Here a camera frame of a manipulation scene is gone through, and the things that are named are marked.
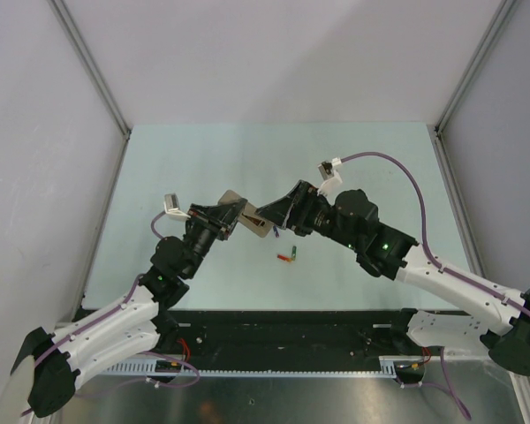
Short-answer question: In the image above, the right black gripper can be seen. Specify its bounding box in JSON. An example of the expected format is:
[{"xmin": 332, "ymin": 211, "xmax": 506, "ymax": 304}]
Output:
[{"xmin": 254, "ymin": 181, "xmax": 360, "ymax": 252}]

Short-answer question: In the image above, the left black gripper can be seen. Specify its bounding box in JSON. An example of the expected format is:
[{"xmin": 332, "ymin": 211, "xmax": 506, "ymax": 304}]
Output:
[{"xmin": 183, "ymin": 199, "xmax": 247, "ymax": 279}]

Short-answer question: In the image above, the white remote control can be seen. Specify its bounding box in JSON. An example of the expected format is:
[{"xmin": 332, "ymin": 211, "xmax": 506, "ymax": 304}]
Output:
[{"xmin": 218, "ymin": 190, "xmax": 273, "ymax": 238}]

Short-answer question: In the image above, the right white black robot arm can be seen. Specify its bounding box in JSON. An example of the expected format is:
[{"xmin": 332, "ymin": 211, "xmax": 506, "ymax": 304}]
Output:
[{"xmin": 256, "ymin": 180, "xmax": 530, "ymax": 376}]

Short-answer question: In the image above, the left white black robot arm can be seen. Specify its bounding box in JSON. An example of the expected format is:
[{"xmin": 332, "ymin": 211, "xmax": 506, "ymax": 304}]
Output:
[{"xmin": 14, "ymin": 195, "xmax": 247, "ymax": 418}]

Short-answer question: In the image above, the red battery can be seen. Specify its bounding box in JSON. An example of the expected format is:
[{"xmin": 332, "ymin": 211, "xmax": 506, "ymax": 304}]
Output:
[{"xmin": 276, "ymin": 254, "xmax": 292, "ymax": 262}]

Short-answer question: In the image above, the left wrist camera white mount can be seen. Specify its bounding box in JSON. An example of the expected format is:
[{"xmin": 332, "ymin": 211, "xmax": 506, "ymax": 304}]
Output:
[{"xmin": 163, "ymin": 193, "xmax": 190, "ymax": 222}]

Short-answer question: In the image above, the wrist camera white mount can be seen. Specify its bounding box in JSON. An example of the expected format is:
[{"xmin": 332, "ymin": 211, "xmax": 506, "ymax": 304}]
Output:
[
  {"xmin": 318, "ymin": 157, "xmax": 343, "ymax": 197},
  {"xmin": 163, "ymin": 193, "xmax": 190, "ymax": 222}
]

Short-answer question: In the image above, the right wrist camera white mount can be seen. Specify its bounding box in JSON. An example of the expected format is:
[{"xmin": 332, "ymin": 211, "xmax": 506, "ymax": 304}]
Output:
[{"xmin": 318, "ymin": 157, "xmax": 343, "ymax": 197}]

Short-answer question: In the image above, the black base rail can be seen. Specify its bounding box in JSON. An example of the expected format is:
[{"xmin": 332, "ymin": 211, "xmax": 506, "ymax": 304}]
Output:
[{"xmin": 152, "ymin": 309, "xmax": 439, "ymax": 374}]

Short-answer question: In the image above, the grey slotted cable duct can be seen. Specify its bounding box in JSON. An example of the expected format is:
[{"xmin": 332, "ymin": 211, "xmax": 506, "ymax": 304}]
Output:
[{"xmin": 105, "ymin": 356, "xmax": 401, "ymax": 377}]

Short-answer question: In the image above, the left aluminium frame post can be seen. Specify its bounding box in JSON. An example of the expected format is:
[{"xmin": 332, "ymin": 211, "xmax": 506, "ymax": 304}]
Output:
[{"xmin": 48, "ymin": 0, "xmax": 132, "ymax": 139}]

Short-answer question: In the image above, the aluminium frame post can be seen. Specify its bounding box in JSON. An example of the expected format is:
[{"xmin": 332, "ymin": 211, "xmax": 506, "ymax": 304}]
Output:
[
  {"xmin": 48, "ymin": 0, "xmax": 132, "ymax": 139},
  {"xmin": 432, "ymin": 0, "xmax": 522, "ymax": 138}
]

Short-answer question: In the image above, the right aluminium frame post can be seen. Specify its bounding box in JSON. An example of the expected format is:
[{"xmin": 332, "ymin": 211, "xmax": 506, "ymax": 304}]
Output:
[{"xmin": 432, "ymin": 0, "xmax": 522, "ymax": 138}]

